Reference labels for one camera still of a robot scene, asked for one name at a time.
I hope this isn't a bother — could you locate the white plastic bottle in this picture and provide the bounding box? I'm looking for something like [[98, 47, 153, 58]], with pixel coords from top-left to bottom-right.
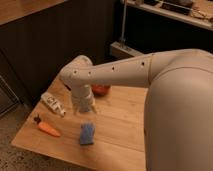
[[41, 92, 66, 117]]

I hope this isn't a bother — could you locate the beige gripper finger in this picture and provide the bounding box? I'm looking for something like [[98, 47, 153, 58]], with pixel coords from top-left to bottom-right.
[[73, 106, 80, 115], [91, 105, 97, 114]]

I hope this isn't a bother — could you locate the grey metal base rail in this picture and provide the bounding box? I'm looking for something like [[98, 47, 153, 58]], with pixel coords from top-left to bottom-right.
[[110, 42, 142, 59]]

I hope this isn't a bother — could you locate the metal shelf pole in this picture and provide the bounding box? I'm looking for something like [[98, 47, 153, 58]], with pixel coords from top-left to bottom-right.
[[120, 0, 127, 48]]

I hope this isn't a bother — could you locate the blue sponge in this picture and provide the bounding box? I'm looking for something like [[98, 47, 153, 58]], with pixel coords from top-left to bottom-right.
[[79, 122, 95, 145]]

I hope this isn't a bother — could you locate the wooden counter top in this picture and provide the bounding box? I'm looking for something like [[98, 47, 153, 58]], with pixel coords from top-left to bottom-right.
[[0, 0, 66, 25]]

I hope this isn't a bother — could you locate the wooden shelf with clutter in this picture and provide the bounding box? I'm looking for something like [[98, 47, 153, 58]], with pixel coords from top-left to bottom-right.
[[120, 0, 213, 31]]

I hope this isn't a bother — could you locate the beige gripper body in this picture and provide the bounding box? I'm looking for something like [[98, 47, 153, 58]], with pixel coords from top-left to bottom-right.
[[71, 85, 94, 111]]

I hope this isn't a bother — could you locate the orange toy carrot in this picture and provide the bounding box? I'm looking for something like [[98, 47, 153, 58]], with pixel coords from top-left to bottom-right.
[[33, 116, 61, 137]]

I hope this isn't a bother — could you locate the red bowl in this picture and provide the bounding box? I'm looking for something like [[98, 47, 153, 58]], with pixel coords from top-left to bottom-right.
[[92, 85, 110, 96]]

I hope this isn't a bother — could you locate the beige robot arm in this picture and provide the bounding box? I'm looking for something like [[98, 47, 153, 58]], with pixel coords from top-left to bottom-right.
[[59, 49, 213, 171]]

